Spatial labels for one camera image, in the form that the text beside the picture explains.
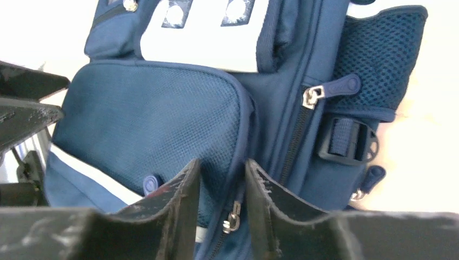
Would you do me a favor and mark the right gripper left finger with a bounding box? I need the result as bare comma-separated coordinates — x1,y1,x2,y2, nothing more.
1,159,200,259

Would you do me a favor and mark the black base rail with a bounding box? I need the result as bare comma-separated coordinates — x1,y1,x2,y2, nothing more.
0,129,53,207

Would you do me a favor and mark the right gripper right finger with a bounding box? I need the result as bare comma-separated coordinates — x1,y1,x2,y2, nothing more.
245,159,458,259

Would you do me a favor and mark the navy blue student backpack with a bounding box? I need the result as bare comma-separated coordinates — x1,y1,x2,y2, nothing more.
44,1,428,259

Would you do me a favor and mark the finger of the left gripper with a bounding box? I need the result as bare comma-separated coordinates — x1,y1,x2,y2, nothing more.
1,61,70,101
1,97,63,153

